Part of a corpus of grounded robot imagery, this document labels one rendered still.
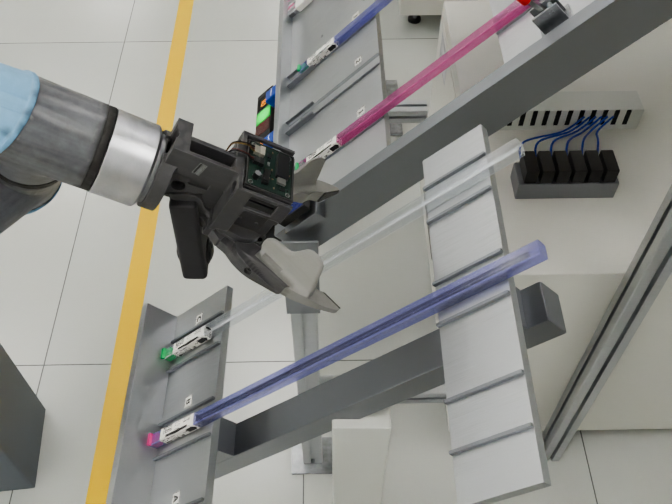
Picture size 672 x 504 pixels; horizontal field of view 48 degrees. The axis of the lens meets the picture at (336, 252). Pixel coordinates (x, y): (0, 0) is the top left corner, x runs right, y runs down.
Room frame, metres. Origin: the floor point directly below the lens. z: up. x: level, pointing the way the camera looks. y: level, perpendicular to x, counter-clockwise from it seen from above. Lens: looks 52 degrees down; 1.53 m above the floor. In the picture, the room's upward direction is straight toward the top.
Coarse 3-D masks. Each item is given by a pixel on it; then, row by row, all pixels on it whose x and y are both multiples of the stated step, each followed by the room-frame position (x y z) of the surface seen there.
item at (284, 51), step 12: (288, 24) 1.12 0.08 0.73; (288, 36) 1.09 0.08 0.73; (288, 48) 1.06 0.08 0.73; (288, 60) 1.03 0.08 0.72; (276, 72) 0.99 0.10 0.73; (288, 72) 1.00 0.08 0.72; (276, 84) 0.96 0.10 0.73; (276, 96) 0.93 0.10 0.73; (288, 96) 0.94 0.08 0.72; (276, 108) 0.90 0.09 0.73; (288, 108) 0.91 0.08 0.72; (276, 120) 0.87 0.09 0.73; (276, 132) 0.84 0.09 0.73; (288, 144) 0.83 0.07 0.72
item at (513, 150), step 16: (512, 144) 0.46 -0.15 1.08; (480, 160) 0.47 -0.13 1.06; (496, 160) 0.45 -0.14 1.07; (512, 160) 0.45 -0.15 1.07; (464, 176) 0.46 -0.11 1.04; (480, 176) 0.45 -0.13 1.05; (432, 192) 0.46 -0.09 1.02; (448, 192) 0.45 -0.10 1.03; (400, 208) 0.47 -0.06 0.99; (416, 208) 0.45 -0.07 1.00; (432, 208) 0.45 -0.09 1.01; (384, 224) 0.46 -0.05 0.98; (400, 224) 0.45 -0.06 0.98; (352, 240) 0.46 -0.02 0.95; (368, 240) 0.45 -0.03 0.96; (320, 256) 0.47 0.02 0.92; (336, 256) 0.45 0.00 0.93; (240, 304) 0.47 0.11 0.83; (256, 304) 0.45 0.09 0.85; (224, 320) 0.46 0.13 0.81; (240, 320) 0.45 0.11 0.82; (208, 336) 0.45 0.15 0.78
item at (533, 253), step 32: (512, 256) 0.35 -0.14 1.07; (544, 256) 0.34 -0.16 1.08; (448, 288) 0.35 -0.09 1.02; (480, 288) 0.34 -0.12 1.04; (384, 320) 0.35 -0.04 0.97; (416, 320) 0.34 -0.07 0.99; (320, 352) 0.35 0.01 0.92; (352, 352) 0.34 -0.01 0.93; (256, 384) 0.35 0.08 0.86; (288, 384) 0.34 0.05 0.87
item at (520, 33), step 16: (496, 0) 0.80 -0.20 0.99; (512, 0) 0.78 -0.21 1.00; (560, 0) 0.73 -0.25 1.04; (576, 0) 0.71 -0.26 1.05; (592, 0) 0.69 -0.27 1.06; (528, 16) 0.74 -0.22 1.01; (496, 32) 0.74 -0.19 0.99; (512, 32) 0.73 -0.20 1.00; (528, 32) 0.71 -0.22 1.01; (512, 48) 0.71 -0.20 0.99
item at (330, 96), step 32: (320, 0) 1.13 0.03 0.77; (352, 0) 1.05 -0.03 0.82; (320, 32) 1.04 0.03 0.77; (320, 64) 0.96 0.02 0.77; (352, 64) 0.90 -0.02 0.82; (320, 96) 0.88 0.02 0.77; (352, 96) 0.83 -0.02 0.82; (384, 96) 0.79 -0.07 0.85; (320, 128) 0.81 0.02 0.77; (384, 128) 0.72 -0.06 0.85; (352, 160) 0.71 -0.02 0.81
